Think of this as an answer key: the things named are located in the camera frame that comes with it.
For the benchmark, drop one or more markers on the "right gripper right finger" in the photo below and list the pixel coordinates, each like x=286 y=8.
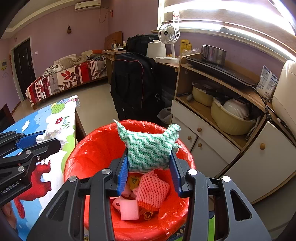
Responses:
x=235 y=217

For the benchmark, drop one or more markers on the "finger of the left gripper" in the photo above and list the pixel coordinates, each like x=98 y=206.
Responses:
x=43 y=150
x=11 y=141

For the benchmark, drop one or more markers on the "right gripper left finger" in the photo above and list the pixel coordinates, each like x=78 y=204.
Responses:
x=63 y=217

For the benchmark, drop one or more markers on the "pink foam fruit net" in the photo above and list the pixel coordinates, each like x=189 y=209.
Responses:
x=151 y=191

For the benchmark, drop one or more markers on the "green zigzag cloth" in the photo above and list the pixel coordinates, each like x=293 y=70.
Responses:
x=146 y=151

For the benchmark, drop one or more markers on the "yellow wrapper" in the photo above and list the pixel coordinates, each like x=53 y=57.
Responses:
x=134 y=180

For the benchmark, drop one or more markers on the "white foam block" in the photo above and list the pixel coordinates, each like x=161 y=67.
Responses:
x=129 y=210

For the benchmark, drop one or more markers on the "white crumpled tissue pile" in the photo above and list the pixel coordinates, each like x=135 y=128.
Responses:
x=50 y=134

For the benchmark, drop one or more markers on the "colourful cartoon tablecloth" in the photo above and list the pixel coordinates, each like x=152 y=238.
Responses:
x=19 y=215

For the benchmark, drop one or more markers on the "wooden white kitchen cabinet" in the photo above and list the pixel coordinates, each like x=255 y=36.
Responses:
x=260 y=162

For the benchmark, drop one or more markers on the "large yellow basin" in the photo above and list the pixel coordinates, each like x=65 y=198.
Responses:
x=228 y=122

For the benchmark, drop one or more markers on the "dark door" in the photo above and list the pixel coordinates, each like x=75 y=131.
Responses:
x=23 y=62

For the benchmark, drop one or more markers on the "small yellow basin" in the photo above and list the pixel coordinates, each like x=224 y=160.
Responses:
x=203 y=93

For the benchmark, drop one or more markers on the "white bowl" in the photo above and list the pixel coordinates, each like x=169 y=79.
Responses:
x=236 y=107

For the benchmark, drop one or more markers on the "bed with floral sheet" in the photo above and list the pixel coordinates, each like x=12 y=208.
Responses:
x=67 y=73

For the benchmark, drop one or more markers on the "black suitcase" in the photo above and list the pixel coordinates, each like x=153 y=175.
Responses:
x=136 y=89

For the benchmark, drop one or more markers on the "black induction cooker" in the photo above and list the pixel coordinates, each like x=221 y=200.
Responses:
x=225 y=74

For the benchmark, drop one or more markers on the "white rice cooker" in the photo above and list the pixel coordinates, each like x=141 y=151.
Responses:
x=284 y=97

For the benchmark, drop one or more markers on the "white plastic packet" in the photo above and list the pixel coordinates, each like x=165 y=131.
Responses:
x=267 y=83

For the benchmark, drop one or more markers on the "steel pot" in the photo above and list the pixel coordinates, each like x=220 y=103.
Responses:
x=213 y=55

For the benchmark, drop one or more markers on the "black bag on desk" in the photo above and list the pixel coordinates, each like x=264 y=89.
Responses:
x=139 y=43

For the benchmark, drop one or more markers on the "white desk fan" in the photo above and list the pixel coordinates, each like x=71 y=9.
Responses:
x=169 y=34

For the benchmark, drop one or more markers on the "white air conditioner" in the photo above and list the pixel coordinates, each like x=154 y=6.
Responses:
x=87 y=5

